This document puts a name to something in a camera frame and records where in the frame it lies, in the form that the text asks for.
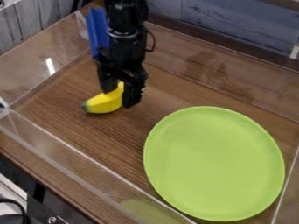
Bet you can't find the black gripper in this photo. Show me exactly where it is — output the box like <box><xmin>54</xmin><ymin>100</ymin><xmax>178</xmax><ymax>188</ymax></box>
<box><xmin>95</xmin><ymin>27</ymin><xmax>149</xmax><ymax>109</ymax></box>

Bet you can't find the yellow toy banana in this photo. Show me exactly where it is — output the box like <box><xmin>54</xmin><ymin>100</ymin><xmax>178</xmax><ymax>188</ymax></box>
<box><xmin>82</xmin><ymin>81</ymin><xmax>125</xmax><ymax>114</ymax></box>

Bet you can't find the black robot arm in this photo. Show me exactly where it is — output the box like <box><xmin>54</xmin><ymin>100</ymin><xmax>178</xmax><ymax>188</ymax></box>
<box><xmin>97</xmin><ymin>0</ymin><xmax>155</xmax><ymax>108</ymax></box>

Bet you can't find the green round plate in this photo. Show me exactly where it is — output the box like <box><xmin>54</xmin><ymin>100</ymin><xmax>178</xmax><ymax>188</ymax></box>
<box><xmin>145</xmin><ymin>106</ymin><xmax>286</xmax><ymax>221</ymax></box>

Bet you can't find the black device with knob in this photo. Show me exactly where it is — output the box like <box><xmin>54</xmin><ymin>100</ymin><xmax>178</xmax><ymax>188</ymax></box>
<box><xmin>27</xmin><ymin>200</ymin><xmax>70</xmax><ymax>224</ymax></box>

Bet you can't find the blue plastic bracket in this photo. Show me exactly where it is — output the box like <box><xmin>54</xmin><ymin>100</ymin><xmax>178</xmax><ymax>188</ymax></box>
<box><xmin>86</xmin><ymin>7</ymin><xmax>110</xmax><ymax>57</ymax></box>

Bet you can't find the clear acrylic enclosure wall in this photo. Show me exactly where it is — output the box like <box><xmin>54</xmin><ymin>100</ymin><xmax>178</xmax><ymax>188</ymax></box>
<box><xmin>0</xmin><ymin>15</ymin><xmax>299</xmax><ymax>224</ymax></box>

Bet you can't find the black cable lower left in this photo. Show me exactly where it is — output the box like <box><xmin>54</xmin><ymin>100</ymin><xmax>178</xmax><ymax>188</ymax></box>
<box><xmin>0</xmin><ymin>198</ymin><xmax>31</xmax><ymax>224</ymax></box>

